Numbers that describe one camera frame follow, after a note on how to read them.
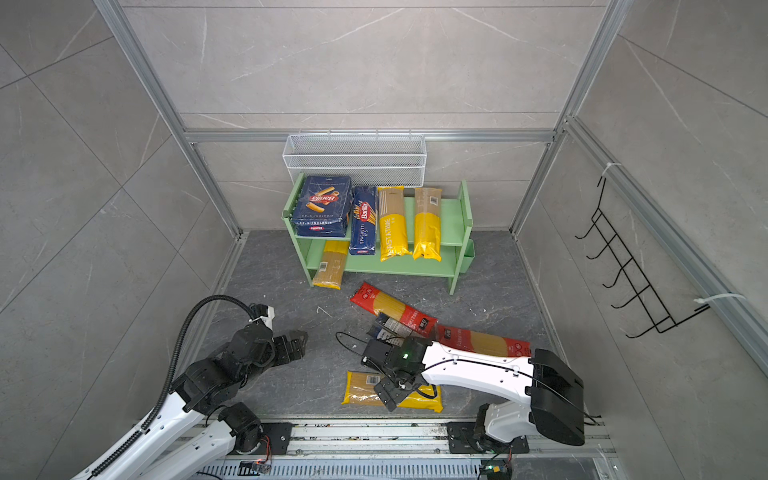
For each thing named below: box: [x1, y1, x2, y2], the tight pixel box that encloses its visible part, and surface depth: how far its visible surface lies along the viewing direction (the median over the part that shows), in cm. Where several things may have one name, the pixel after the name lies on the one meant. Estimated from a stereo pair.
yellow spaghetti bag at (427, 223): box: [413, 188, 442, 262], surface depth 82 cm
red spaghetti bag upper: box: [350, 282, 439, 336], surface depth 97 cm
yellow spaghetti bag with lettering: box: [378, 186, 413, 262], surface depth 83 cm
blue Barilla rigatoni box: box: [292, 176, 352, 237], surface depth 83 cm
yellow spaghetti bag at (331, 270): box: [312, 240, 350, 290], surface depth 92 cm
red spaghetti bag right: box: [437, 324, 533, 358], surface depth 90 cm
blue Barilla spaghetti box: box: [349, 186, 377, 256], surface depth 83 cm
